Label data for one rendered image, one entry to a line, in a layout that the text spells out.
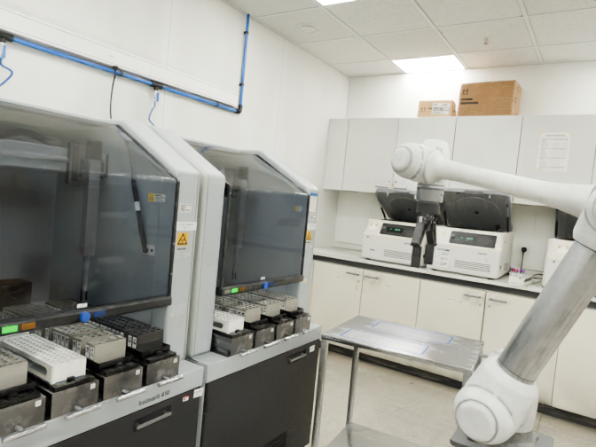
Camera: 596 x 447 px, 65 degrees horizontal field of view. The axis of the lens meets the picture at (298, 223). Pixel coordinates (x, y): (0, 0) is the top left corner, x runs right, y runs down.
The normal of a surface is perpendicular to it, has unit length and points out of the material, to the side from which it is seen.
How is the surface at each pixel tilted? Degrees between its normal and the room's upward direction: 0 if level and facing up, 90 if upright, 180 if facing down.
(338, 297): 90
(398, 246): 90
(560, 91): 90
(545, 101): 90
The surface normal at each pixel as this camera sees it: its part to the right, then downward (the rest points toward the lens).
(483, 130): -0.55, 0.00
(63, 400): 0.83, 0.11
